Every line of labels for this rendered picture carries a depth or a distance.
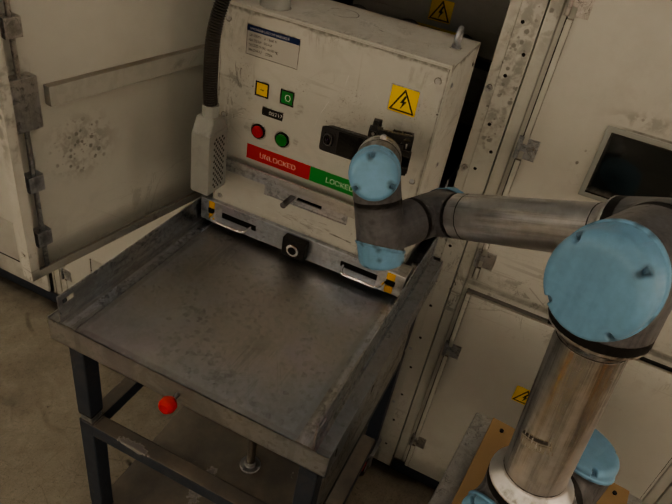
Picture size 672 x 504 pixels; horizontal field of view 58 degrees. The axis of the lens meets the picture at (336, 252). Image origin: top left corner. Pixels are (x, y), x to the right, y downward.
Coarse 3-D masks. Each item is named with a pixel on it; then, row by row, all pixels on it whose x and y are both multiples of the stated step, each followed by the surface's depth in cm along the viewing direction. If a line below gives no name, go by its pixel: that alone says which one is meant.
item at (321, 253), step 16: (208, 208) 150; (224, 208) 147; (240, 224) 148; (256, 224) 145; (272, 224) 143; (272, 240) 146; (320, 256) 142; (336, 256) 140; (352, 256) 138; (352, 272) 140; (368, 272) 138; (400, 272) 136; (400, 288) 136
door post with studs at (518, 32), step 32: (512, 0) 120; (544, 0) 117; (512, 32) 122; (512, 64) 125; (512, 96) 128; (480, 128) 135; (480, 160) 138; (480, 192) 142; (448, 256) 154; (448, 288) 159; (416, 352) 174; (416, 384) 180; (384, 448) 200
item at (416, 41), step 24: (240, 0) 124; (312, 0) 132; (312, 24) 116; (336, 24) 120; (360, 24) 123; (384, 24) 126; (408, 24) 129; (384, 48) 113; (408, 48) 115; (432, 48) 117; (456, 72) 114; (456, 96) 123; (456, 120) 134; (432, 144) 118; (432, 168) 128
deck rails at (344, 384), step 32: (192, 224) 151; (128, 256) 131; (160, 256) 139; (416, 256) 155; (96, 288) 124; (128, 288) 129; (64, 320) 119; (384, 320) 123; (352, 384) 116; (320, 416) 110
